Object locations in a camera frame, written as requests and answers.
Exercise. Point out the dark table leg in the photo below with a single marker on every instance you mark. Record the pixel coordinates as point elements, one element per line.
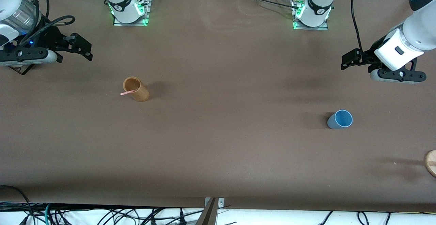
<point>208,216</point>

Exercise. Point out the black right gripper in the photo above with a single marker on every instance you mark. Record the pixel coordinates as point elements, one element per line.
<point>51,36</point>

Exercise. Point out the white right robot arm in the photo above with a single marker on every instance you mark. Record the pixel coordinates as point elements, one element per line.
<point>124,3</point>

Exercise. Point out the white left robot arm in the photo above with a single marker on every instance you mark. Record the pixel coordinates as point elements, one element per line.
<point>419,24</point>

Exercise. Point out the brown wooden cup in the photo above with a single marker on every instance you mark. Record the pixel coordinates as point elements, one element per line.
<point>139,92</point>

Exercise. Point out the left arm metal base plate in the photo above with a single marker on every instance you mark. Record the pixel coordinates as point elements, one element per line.
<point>323,27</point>

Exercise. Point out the round wooden disc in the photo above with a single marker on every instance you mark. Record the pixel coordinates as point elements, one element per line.
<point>431,163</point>

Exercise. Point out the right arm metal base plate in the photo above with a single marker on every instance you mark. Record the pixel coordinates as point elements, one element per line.
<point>119,22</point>

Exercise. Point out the blue cup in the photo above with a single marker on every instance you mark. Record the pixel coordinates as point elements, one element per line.
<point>340,120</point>

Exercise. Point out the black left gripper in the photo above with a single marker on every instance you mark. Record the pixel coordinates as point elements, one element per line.
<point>367,55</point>

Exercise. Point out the pink chopstick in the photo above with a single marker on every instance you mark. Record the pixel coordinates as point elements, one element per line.
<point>126,93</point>

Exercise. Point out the metal table bracket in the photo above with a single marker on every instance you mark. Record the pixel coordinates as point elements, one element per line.
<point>220,203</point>

